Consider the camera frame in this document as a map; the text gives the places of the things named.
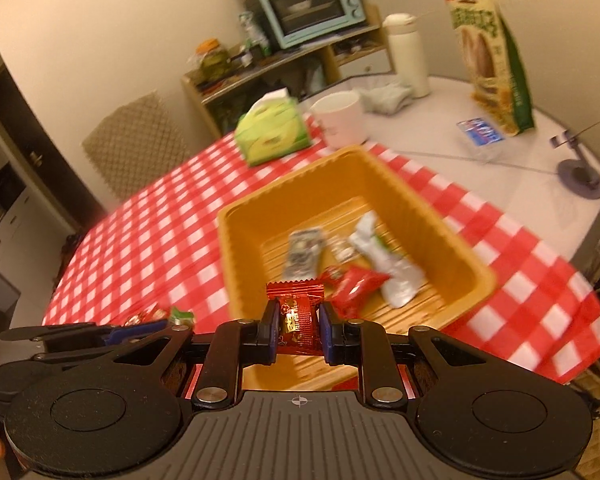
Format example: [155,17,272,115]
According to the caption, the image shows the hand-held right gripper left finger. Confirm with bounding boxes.
[87,300,282,409]

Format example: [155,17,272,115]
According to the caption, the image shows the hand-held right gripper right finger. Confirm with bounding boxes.
[319,302,508,408]

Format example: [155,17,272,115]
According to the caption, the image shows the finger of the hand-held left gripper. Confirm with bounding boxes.
[0,322,165,345]
[32,337,145,363]

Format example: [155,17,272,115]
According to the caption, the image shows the red and gold candy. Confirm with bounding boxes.
[122,305,169,329]

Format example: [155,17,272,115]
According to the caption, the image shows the red candy gold print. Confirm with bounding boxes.
[266,280,325,356]

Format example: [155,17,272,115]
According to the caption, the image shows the plain red candy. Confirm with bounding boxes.
[330,267,391,319]

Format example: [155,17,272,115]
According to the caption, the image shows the yellow plastic tray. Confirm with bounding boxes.
[216,145,498,391]

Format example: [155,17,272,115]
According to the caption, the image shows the grey green snack packet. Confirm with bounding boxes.
[285,227,325,281]

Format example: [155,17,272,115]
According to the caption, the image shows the small clear wrapped candy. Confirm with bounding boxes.
[330,240,355,264]

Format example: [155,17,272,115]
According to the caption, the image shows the silver foil snack wrapper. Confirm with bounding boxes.
[350,211,423,309]

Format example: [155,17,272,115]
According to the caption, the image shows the red checkered tablecloth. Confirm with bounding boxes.
[42,112,600,386]

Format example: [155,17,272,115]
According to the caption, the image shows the white cabinet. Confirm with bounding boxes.
[0,67,105,306]

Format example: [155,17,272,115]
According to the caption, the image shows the quilted beige chair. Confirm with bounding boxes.
[82,91,191,201]

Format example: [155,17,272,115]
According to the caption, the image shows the green tissue pack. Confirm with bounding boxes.
[234,87,313,168]

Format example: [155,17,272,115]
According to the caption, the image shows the white cup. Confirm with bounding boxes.
[310,91,371,150]

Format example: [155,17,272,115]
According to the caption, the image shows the grey cloth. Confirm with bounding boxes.
[354,82,415,115]

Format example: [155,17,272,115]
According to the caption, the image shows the blue-white small packet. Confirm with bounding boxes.
[455,116,506,161]

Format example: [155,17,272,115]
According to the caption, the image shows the wooden corner shelf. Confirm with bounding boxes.
[181,2,395,136]

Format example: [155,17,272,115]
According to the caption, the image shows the clear plastic bag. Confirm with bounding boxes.
[304,57,327,92]

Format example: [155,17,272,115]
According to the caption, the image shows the glass jar orange lid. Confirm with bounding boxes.
[197,39,231,78]

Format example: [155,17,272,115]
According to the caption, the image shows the white thermos bottle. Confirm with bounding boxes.
[382,12,431,99]

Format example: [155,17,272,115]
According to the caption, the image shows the green snack bag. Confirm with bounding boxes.
[240,11,271,58]

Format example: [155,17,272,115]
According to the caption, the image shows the grey phone stand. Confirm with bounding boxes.
[550,117,600,200]

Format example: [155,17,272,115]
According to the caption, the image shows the sunflower seed bag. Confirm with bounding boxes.
[442,0,536,137]

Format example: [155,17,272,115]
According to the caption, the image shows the light blue toaster oven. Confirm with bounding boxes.
[256,0,368,51]

